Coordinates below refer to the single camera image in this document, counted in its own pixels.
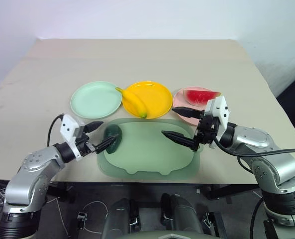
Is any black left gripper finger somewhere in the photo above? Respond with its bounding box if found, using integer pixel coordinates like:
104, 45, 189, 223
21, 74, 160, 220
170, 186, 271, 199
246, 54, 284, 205
95, 136, 118, 153
84, 121, 104, 133

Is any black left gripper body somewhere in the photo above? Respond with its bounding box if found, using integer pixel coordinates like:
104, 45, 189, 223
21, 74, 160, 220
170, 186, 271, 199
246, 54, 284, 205
75, 125, 98, 158

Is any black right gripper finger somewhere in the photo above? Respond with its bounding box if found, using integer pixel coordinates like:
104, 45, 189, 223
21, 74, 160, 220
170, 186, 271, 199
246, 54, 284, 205
172, 106, 202, 119
161, 130, 197, 152

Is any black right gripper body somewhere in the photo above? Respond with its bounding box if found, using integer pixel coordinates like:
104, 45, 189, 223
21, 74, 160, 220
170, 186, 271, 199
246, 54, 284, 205
193, 114, 221, 152

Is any dark green toy vegetable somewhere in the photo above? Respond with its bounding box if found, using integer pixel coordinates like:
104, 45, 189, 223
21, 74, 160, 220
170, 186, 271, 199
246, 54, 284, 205
103, 124, 123, 154

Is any pink plate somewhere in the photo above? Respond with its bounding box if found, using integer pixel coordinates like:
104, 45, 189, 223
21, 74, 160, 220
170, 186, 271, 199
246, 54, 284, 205
172, 86, 221, 125

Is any light green plate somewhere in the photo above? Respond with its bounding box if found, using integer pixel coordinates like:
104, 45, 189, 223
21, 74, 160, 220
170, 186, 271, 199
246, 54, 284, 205
70, 80, 123, 120

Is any yellow plate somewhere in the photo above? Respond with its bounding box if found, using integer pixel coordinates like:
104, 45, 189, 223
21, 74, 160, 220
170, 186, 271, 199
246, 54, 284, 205
122, 80, 174, 120

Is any red toy watermelon slice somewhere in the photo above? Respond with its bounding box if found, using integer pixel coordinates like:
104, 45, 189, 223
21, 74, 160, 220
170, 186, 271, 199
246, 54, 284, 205
182, 89, 222, 107

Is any green silicone mat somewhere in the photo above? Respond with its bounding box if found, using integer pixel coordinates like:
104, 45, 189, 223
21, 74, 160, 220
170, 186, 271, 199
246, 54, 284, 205
97, 117, 201, 181

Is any yellow toy banana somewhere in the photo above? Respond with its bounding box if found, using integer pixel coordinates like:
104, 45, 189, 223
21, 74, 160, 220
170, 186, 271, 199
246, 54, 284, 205
115, 86, 148, 119

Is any dark rounded grey shape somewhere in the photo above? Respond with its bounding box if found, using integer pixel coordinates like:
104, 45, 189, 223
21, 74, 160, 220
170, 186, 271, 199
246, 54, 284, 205
101, 197, 141, 239
160, 193, 204, 239

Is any grey robot torso edge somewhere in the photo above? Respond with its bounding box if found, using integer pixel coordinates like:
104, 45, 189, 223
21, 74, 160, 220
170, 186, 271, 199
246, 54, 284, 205
126, 229, 189, 239

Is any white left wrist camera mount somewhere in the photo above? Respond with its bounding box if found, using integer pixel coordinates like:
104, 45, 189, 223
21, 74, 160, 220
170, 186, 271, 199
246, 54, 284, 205
60, 114, 86, 158

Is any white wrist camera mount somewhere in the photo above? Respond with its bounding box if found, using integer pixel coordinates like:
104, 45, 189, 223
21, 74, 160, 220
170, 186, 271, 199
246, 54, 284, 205
60, 114, 86, 158
203, 95, 230, 150

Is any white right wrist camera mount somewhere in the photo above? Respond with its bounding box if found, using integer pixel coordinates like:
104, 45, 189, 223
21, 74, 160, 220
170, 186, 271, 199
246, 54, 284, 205
203, 95, 230, 150

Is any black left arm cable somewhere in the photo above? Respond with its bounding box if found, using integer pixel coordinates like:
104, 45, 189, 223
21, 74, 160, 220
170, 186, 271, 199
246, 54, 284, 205
46, 114, 65, 146

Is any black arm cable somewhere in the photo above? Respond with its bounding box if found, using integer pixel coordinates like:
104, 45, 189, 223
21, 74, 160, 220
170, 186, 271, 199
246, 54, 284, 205
46, 114, 65, 146
212, 138, 295, 158

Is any black table frame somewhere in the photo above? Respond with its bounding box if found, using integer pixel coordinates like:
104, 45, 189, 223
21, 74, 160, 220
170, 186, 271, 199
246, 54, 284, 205
49, 182, 264, 200

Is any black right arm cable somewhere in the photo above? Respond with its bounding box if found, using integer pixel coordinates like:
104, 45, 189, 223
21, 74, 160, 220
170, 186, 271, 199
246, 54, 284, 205
212, 138, 295, 158

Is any white floor cable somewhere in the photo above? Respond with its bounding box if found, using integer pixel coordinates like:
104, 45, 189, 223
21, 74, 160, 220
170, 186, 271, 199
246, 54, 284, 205
82, 200, 110, 217

